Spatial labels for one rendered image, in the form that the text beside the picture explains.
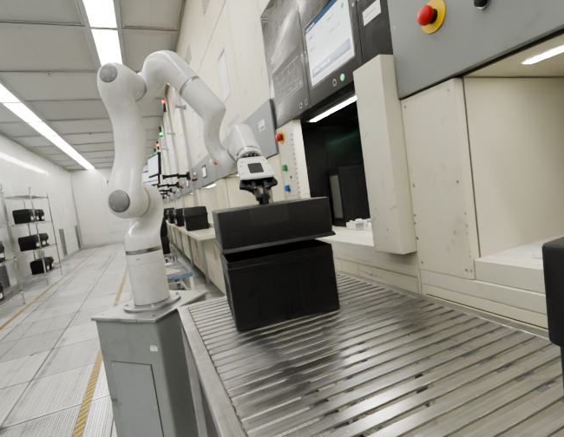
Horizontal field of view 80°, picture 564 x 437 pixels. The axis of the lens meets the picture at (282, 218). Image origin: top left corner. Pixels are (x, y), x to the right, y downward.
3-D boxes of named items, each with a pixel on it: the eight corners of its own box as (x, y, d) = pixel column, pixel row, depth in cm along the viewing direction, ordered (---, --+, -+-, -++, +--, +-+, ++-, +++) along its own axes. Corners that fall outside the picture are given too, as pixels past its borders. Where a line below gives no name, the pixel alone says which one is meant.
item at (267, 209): (214, 241, 108) (208, 201, 107) (301, 227, 115) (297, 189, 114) (221, 255, 80) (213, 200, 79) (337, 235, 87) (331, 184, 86)
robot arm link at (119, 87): (160, 216, 122) (137, 219, 106) (127, 217, 123) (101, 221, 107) (148, 72, 118) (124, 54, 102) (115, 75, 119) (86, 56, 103)
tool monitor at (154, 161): (149, 185, 440) (145, 158, 438) (188, 181, 459) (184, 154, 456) (150, 183, 402) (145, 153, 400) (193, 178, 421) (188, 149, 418)
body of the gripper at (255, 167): (233, 153, 104) (241, 176, 97) (266, 149, 106) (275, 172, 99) (234, 172, 109) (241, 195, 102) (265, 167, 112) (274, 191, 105)
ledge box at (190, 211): (183, 230, 404) (180, 208, 402) (207, 226, 413) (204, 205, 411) (185, 231, 375) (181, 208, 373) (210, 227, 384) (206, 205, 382)
